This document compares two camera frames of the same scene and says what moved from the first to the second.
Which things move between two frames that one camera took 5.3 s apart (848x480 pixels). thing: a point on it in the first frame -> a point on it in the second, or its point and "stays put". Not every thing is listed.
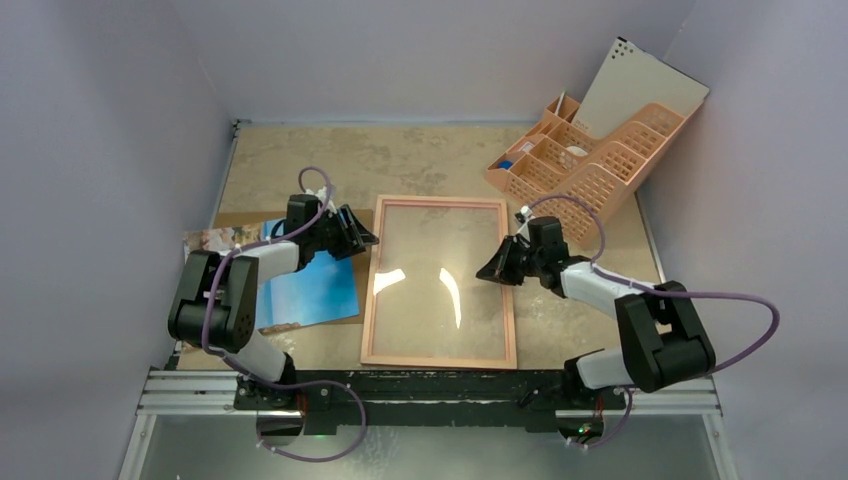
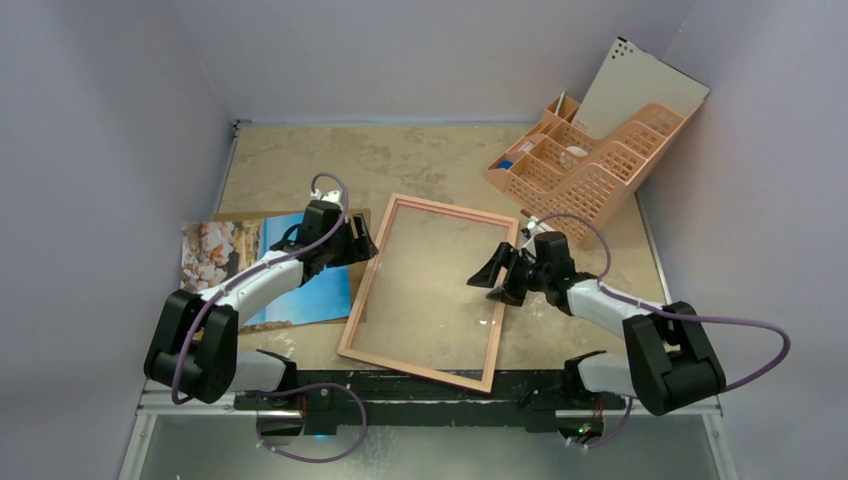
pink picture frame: x=426 y=306 -> x=483 y=385
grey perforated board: x=630 y=80 stays put
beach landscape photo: x=322 y=291 stays put
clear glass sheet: x=430 y=302 stays put
